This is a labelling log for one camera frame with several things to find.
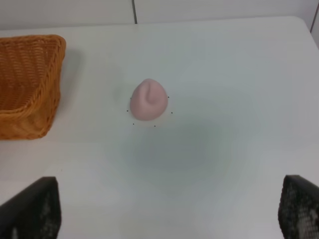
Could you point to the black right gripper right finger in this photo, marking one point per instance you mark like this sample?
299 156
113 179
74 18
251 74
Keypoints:
298 212

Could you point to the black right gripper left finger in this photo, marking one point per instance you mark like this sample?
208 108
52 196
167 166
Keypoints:
34 213

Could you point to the pink peach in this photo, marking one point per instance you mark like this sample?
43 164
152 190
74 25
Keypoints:
148 101

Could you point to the orange wicker basket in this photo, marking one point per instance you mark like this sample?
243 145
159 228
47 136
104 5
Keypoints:
30 70

